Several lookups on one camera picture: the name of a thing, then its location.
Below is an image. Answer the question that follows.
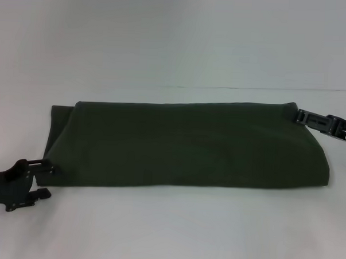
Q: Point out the dark green t-shirt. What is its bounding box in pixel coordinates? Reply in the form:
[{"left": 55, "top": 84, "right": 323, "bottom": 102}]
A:
[{"left": 36, "top": 91, "right": 335, "bottom": 200}]

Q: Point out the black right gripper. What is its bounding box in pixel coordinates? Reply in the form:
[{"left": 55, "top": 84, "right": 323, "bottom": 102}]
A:
[{"left": 294, "top": 108, "right": 346, "bottom": 143}]

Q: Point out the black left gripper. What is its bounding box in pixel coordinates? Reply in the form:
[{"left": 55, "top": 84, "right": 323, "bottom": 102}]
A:
[{"left": 0, "top": 156, "right": 62, "bottom": 215}]

